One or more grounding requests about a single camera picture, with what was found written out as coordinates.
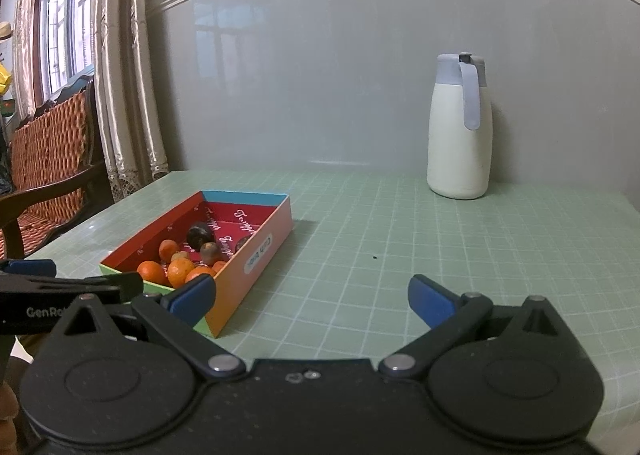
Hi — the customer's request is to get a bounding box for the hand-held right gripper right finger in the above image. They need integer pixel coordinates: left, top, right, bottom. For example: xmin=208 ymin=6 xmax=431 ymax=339
xmin=378 ymin=273 xmax=581 ymax=378

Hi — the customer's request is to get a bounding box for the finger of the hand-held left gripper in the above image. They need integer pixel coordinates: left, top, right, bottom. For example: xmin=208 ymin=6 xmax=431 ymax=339
xmin=0 ymin=272 xmax=144 ymax=307
xmin=0 ymin=259 xmax=57 ymax=279

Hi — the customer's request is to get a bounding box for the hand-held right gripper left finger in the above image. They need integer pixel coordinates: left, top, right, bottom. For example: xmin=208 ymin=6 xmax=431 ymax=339
xmin=50 ymin=273 xmax=247 ymax=381

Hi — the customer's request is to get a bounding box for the large orange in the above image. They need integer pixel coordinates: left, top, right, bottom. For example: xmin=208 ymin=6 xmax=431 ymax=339
xmin=167 ymin=259 xmax=197 ymax=287

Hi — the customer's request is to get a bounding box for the colourful cardboard box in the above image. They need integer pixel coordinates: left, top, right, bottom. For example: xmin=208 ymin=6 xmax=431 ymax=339
xmin=99 ymin=190 xmax=293 ymax=339

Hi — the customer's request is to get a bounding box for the person's left hand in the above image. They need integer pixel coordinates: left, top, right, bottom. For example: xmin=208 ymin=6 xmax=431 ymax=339
xmin=0 ymin=382 xmax=17 ymax=443

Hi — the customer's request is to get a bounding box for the wooden upholstered chair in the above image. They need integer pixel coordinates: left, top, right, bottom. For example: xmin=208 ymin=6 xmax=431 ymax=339
xmin=0 ymin=75 xmax=113 ymax=261

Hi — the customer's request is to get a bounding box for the white thermos jug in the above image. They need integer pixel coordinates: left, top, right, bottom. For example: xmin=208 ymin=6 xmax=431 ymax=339
xmin=426 ymin=52 xmax=493 ymax=200

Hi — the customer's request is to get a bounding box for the beige satin curtain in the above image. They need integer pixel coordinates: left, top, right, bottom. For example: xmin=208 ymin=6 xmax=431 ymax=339
xmin=95 ymin=0 xmax=168 ymax=203

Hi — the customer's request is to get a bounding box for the sheer pink curtain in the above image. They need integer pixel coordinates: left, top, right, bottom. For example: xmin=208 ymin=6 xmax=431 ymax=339
xmin=12 ymin=0 xmax=48 ymax=120

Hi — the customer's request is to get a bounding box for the wooden framed window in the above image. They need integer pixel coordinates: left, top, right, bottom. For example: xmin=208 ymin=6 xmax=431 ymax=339
xmin=37 ymin=0 xmax=101 ymax=100

